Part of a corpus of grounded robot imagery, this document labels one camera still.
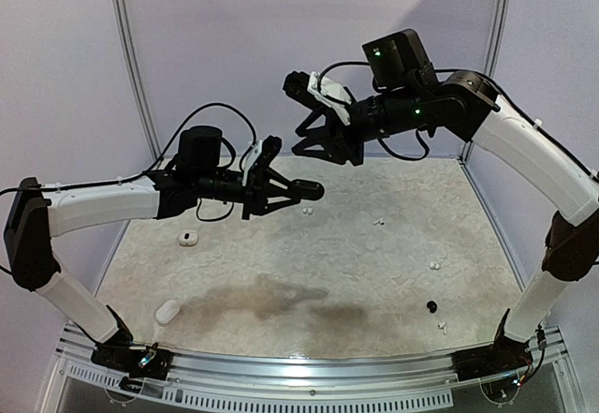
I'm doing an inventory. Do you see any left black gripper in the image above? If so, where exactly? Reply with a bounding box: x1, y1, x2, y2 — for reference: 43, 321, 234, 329
195, 168, 301, 220

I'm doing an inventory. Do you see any black oval charging case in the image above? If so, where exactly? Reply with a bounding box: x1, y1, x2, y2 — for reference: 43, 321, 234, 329
289, 179, 325, 201

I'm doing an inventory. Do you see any black earbud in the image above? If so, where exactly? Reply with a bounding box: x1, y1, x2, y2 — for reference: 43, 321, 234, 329
426, 301, 438, 314

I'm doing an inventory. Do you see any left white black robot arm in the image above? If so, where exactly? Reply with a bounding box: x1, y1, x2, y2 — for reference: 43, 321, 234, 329
4, 125, 322, 370

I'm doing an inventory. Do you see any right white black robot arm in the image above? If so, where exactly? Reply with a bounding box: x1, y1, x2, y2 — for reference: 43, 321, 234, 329
283, 29, 598, 372

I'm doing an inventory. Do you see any small white open case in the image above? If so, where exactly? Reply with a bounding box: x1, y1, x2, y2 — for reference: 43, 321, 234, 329
178, 230, 198, 246

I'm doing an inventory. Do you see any white oval closed case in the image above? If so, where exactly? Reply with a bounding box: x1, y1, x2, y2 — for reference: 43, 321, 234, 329
154, 299, 181, 326

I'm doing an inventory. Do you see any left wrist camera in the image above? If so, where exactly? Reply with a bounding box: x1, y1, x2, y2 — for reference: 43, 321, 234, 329
242, 136, 283, 186

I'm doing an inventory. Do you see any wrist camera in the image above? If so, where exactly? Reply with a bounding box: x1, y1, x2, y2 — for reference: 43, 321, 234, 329
283, 71, 355, 125
242, 136, 283, 186

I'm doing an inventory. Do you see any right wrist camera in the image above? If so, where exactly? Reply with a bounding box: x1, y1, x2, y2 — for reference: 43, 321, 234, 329
283, 71, 355, 125

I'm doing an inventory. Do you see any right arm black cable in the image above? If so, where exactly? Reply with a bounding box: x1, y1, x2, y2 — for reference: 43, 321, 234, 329
313, 60, 599, 170

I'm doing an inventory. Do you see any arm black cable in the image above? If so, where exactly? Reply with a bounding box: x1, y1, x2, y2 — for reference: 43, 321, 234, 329
313, 60, 599, 170
0, 102, 258, 225

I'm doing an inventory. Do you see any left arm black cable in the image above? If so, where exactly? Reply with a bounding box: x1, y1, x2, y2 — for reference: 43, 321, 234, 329
0, 102, 258, 225

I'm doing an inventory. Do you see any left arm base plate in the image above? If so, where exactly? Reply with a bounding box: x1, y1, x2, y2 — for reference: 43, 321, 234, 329
91, 339, 174, 380

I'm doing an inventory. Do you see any right aluminium frame post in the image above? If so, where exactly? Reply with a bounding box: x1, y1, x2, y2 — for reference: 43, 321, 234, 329
484, 0, 510, 76

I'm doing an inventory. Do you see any aluminium frame post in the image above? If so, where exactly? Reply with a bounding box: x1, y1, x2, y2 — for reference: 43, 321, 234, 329
112, 0, 161, 159
484, 0, 510, 76

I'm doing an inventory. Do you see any aluminium front rail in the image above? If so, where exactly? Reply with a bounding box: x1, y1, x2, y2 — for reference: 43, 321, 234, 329
55, 324, 570, 391

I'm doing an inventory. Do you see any white slotted cable duct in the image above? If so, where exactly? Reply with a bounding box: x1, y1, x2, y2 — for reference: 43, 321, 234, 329
56, 363, 455, 412

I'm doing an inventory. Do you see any left aluminium frame post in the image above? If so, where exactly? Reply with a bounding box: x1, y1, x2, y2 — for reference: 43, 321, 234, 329
112, 0, 161, 159

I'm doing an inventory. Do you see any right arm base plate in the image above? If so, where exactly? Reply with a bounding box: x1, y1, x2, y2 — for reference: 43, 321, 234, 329
451, 345, 533, 381

